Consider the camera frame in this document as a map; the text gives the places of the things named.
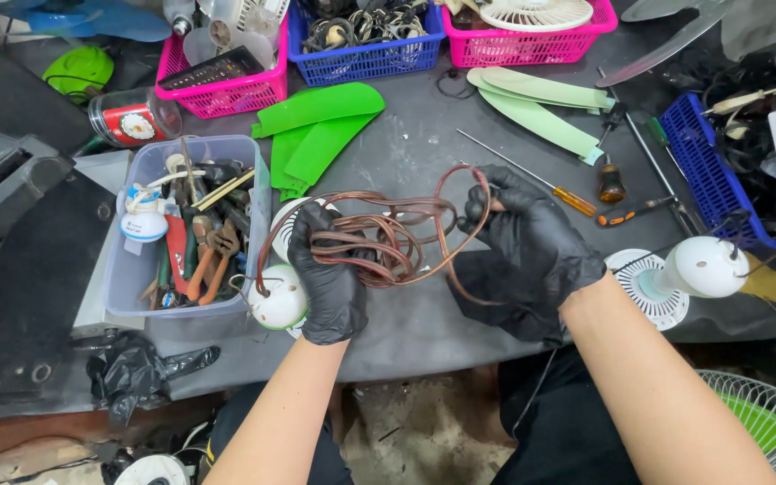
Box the person's left hand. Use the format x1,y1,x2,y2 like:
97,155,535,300
287,201,378,346

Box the person's right hand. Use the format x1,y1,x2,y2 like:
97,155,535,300
457,165,608,309

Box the brown cable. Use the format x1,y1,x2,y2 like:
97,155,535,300
255,165,505,308

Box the small white fan guard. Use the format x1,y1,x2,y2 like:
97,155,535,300
271,197,336,264

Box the small white fan motor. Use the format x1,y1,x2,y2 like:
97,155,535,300
247,264,309,331

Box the bright green fan blades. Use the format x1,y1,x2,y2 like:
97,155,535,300
251,82,387,202

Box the pale green fan blades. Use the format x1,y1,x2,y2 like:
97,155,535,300
466,66,617,167

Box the pink basket with fan parts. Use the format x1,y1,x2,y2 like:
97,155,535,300
155,0,291,120

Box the pink basket with white guard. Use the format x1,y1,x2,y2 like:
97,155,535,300
441,0,620,69

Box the long metal rod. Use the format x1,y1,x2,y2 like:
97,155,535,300
595,66,699,235

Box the white glue bottle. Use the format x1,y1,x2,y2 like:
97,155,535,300
119,185,170,244

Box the clear plastic tool bin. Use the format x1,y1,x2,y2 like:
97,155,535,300
103,135,273,319

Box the black remote control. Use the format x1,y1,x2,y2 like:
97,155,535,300
158,45,267,93

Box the clear jar with red label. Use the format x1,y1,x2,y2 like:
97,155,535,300
88,87,184,148

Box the blue plastic basket tray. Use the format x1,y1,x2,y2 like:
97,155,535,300
658,92,776,251

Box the white fan motor with guard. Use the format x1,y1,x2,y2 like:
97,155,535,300
604,235,752,332

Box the clear fan blade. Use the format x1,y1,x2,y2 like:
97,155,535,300
595,0,734,89

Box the black plastic bag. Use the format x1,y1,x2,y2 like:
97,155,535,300
85,331,222,427

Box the green round cap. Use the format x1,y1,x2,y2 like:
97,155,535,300
42,45,115,106

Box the white round fan base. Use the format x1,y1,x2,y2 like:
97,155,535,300
115,454,191,485

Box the black appliance casing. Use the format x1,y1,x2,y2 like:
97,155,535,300
0,119,117,408

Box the blue fan blade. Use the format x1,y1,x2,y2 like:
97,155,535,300
0,0,172,43

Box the white fan with green blade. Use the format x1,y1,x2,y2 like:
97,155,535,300
696,368,776,485

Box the yellow handled screwdriver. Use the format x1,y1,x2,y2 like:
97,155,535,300
456,128,598,218

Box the orange handled pliers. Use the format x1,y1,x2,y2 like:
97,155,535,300
185,218,241,307

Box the small black wire loop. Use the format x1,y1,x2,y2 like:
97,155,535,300
434,66,478,101

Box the amber handled screwdriver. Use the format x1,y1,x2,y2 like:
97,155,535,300
596,101,629,205

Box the red handled cutter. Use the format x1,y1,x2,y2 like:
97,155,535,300
163,213,191,295

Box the black orange handled screwdriver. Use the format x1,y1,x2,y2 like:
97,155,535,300
596,194,678,229

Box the blue basket with cables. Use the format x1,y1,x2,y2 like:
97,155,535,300
286,0,447,88

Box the green handled screwdriver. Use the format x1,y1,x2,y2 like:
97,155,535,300
644,116,693,184

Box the heap of cables and parts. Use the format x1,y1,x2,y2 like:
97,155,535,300
694,0,776,245

